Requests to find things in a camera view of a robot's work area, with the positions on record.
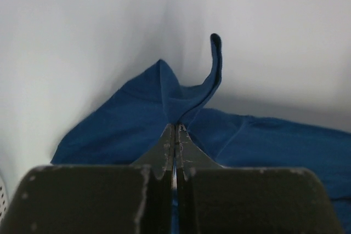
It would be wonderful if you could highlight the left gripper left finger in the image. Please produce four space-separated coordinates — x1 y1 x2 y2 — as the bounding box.
1 124 175 233

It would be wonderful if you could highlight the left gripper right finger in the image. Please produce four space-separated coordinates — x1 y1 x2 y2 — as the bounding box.
175 125 344 233

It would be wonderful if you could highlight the navy blue t shirt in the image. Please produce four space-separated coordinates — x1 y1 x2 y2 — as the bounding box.
51 34 350 233

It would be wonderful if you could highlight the white laundry basket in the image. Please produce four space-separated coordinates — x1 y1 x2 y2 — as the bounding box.
0 177 8 222

